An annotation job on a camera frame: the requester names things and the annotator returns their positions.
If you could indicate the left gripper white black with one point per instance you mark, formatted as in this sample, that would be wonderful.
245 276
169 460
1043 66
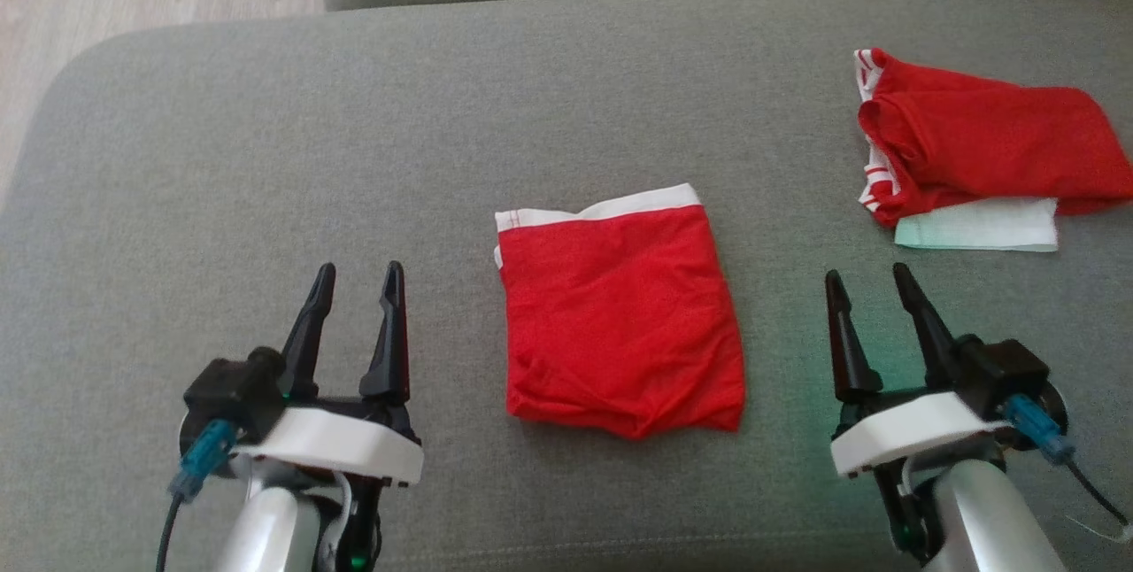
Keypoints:
345 444

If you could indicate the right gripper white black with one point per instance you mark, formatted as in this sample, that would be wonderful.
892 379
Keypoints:
912 426

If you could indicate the red jersey white sleeves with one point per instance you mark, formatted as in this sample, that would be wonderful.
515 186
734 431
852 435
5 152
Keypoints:
982 138

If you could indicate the red shorts white waistband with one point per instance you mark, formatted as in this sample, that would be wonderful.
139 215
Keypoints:
620 324

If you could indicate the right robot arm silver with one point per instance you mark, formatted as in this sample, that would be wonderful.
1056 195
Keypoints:
982 519

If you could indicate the grey sofa seat cushion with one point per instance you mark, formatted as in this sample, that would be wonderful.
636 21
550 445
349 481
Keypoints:
566 112

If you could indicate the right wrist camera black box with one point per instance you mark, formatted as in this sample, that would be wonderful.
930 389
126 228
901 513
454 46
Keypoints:
1005 373

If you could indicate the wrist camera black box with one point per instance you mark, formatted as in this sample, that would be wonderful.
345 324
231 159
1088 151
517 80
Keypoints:
1005 373
235 390

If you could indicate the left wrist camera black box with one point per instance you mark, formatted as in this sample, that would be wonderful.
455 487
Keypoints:
235 390

